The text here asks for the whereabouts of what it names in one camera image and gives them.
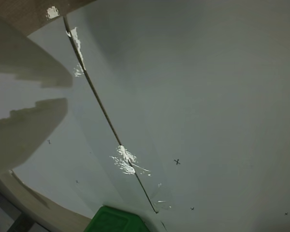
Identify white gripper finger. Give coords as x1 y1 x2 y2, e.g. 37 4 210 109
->
0 11 73 89
0 97 69 180

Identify green cube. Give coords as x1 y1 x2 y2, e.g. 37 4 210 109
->
83 205 148 232

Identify clear adhesive tape piece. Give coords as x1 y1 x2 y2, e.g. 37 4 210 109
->
46 6 61 20
109 144 152 177
154 182 173 211
67 26 88 78

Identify white paper sheet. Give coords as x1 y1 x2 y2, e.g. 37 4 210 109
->
62 0 290 232

